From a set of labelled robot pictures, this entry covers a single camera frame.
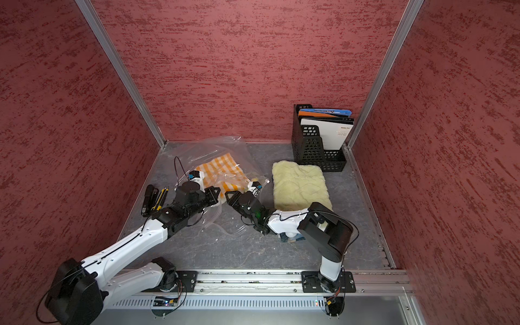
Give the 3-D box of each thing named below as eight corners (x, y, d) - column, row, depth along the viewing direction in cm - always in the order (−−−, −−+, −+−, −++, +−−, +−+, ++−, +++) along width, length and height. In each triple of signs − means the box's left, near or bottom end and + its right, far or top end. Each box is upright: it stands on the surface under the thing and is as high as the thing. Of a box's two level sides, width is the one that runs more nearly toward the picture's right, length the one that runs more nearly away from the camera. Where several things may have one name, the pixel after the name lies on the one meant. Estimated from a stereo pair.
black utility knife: (144, 217, 93) (139, 212, 89) (149, 190, 102) (145, 185, 98) (155, 215, 93) (150, 210, 89) (159, 189, 102) (154, 183, 99)
